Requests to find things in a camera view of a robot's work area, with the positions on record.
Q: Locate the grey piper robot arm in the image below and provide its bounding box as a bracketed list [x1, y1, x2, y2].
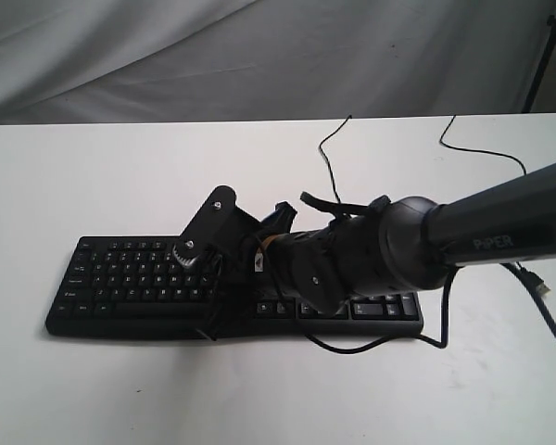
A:
[199, 163, 556, 344]

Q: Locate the black acer keyboard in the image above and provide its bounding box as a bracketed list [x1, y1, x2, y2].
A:
[45, 236, 423, 341]

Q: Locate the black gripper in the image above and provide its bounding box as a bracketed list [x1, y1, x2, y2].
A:
[201, 200, 349, 341]

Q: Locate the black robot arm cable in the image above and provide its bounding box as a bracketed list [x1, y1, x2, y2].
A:
[300, 189, 556, 365]

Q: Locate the black USB cable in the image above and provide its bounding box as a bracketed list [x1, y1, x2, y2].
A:
[318, 113, 551, 298]

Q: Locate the grey backdrop cloth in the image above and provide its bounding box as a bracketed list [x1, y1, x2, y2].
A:
[0, 1, 556, 124]

